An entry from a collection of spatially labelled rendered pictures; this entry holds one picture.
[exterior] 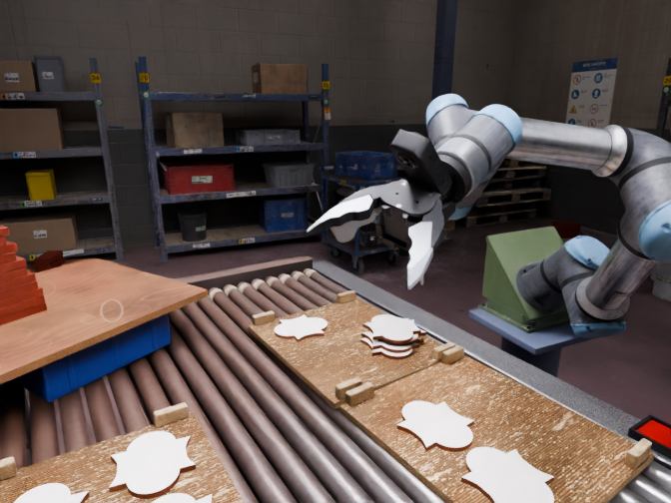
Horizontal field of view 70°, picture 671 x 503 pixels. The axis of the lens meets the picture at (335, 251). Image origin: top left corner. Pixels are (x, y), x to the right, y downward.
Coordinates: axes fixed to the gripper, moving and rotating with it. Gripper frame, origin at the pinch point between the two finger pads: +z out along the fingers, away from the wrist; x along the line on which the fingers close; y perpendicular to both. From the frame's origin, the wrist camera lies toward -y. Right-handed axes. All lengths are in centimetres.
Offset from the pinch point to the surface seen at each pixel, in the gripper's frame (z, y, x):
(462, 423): -9.6, 45.4, -11.7
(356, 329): -22, 63, 25
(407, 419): -4.0, 44.7, -3.9
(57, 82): -98, 128, 439
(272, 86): -255, 182, 341
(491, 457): -5.9, 41.6, -18.9
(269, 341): -4, 57, 37
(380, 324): -24, 58, 19
